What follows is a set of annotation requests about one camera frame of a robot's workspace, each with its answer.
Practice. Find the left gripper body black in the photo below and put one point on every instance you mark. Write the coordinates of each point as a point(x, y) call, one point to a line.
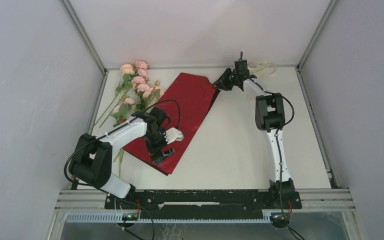
point(156, 141)

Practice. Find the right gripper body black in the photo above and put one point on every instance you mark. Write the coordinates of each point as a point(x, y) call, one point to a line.
point(233, 76)

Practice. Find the pink fake flower stem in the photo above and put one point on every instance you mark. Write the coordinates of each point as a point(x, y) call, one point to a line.
point(121, 111)
point(116, 85)
point(141, 71)
point(143, 95)

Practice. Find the red wrapping paper sheet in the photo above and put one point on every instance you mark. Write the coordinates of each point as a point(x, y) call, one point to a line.
point(187, 102)

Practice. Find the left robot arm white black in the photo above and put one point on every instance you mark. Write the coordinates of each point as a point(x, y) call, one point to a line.
point(91, 162)

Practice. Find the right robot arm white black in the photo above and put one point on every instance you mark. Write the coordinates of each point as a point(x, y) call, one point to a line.
point(272, 112)

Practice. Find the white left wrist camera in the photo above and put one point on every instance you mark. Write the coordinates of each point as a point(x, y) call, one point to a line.
point(173, 134)

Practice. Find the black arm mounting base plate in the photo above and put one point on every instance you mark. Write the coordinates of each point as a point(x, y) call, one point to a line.
point(219, 205)

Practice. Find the white cable duct strip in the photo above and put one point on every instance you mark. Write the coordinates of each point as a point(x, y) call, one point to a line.
point(90, 217)

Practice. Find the aluminium frame front rail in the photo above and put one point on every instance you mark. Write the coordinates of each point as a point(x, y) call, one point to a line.
point(312, 200)

